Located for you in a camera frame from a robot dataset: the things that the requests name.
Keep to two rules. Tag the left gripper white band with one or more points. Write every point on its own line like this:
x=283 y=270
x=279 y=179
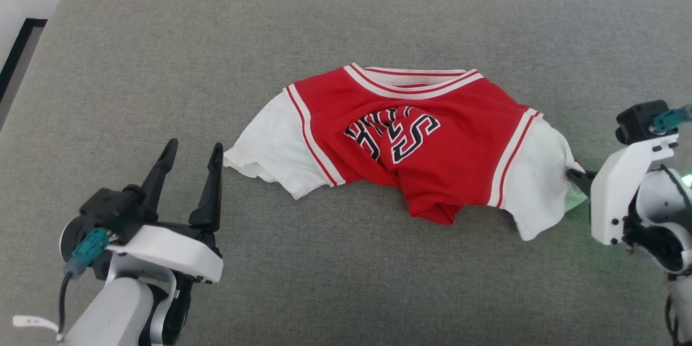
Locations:
x=173 y=251

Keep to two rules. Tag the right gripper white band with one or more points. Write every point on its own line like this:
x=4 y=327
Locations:
x=616 y=194

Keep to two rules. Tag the red and white basketball jersey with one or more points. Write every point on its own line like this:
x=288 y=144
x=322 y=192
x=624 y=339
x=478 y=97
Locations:
x=432 y=140

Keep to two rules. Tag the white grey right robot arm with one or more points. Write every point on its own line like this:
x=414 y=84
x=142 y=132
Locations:
x=662 y=216

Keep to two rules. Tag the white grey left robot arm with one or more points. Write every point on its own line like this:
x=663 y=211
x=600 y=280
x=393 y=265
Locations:
x=119 y=308

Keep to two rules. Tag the black framed panel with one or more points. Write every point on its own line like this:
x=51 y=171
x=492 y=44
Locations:
x=21 y=48

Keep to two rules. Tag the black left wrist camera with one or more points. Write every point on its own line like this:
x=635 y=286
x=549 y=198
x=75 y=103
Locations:
x=108 y=211

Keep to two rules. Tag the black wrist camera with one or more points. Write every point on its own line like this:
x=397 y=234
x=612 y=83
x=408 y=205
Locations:
x=108 y=211
x=638 y=121

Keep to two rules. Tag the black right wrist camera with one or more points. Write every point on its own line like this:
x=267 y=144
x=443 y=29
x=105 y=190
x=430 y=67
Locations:
x=638 y=121

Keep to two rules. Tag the teal right camera connector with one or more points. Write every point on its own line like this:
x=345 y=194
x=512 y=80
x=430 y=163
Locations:
x=670 y=118

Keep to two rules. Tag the teal camera connector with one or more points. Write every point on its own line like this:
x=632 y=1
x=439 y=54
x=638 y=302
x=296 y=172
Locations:
x=670 y=118
x=89 y=251

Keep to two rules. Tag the teal left camera connector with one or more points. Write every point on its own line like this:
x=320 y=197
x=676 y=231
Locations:
x=89 y=251

